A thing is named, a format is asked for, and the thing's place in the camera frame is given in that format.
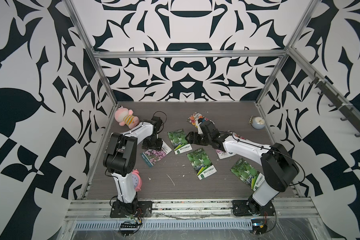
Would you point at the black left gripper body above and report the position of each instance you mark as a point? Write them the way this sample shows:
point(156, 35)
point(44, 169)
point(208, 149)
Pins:
point(154, 143)

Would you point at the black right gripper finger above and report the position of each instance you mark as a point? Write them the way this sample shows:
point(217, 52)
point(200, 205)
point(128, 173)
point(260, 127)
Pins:
point(192, 134)
point(191, 140)

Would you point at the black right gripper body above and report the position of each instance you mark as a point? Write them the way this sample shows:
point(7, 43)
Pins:
point(204, 139)

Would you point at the green melon seed packet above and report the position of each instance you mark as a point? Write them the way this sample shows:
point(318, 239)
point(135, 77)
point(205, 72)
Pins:
point(248, 174)
point(201, 163)
point(179, 142)

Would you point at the pink flower seed packet teal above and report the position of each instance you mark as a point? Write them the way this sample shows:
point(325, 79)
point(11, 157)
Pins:
point(151, 157)

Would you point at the mixed colour flower seed packet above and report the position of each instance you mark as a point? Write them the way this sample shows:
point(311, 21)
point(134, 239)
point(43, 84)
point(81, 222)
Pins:
point(196, 118)

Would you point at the pink flower seed packet white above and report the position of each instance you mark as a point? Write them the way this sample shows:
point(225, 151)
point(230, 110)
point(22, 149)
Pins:
point(224, 155)

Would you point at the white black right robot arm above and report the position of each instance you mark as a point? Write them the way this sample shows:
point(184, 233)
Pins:
point(278, 166)

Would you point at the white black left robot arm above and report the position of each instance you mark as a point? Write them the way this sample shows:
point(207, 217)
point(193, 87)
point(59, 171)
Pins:
point(121, 153)

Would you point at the orange flower seed packet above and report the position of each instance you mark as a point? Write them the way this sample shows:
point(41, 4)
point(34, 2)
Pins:
point(237, 137)

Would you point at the pink striped plush toy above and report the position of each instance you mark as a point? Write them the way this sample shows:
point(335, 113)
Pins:
point(125, 117)

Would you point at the pink alarm clock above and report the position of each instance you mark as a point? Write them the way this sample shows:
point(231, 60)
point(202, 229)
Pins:
point(137, 181)

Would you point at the small white round clock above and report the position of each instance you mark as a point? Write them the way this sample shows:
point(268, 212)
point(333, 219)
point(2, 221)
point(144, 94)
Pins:
point(257, 122)

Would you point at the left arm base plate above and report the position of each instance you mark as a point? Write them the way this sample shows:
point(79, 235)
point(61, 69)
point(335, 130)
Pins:
point(139, 209)

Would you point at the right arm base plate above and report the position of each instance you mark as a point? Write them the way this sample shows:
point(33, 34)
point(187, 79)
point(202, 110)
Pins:
point(250, 207)

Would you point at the left circuit board with wires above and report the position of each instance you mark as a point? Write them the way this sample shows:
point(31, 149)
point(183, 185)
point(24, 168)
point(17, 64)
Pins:
point(130, 227)

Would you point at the circuit board with wires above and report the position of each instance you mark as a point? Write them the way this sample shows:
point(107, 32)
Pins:
point(259, 226)
point(130, 227)

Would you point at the right circuit board with wires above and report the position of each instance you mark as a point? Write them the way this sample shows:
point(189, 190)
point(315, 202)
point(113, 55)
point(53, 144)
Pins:
point(259, 226)

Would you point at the black wall hook rack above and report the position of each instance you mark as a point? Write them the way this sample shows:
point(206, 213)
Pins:
point(337, 101)

